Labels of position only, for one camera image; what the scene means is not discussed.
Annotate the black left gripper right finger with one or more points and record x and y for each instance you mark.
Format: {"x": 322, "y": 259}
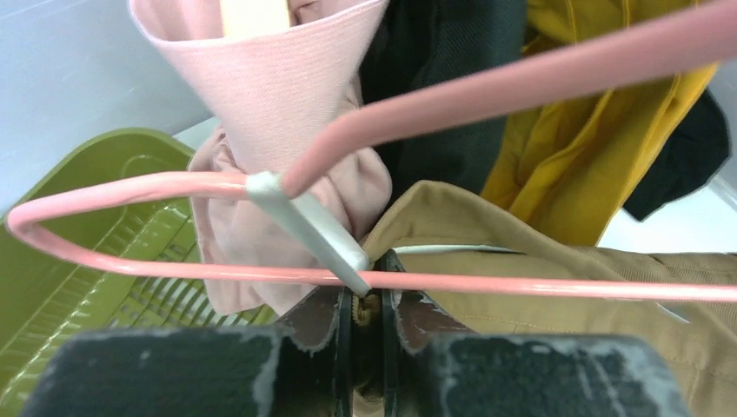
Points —
{"x": 435, "y": 366}

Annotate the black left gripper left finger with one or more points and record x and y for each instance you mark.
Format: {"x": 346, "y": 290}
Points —
{"x": 297, "y": 366}

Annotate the tan brown skirt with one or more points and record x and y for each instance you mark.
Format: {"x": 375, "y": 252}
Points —
{"x": 494, "y": 273}

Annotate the yellow skirt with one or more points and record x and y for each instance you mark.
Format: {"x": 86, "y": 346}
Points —
{"x": 566, "y": 168}

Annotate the pink wire hanger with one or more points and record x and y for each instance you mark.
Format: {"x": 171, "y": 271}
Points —
{"x": 678, "y": 42}

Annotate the pink pleated skirt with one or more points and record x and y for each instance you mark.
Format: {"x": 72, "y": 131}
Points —
{"x": 272, "y": 95}

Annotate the black skirt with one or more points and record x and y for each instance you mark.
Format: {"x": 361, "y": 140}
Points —
{"x": 465, "y": 155}

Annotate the wooden hanger of pink skirt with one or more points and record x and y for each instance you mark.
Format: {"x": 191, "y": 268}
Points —
{"x": 245, "y": 19}

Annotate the olive green plastic basket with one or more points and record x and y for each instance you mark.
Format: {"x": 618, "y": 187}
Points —
{"x": 44, "y": 300}

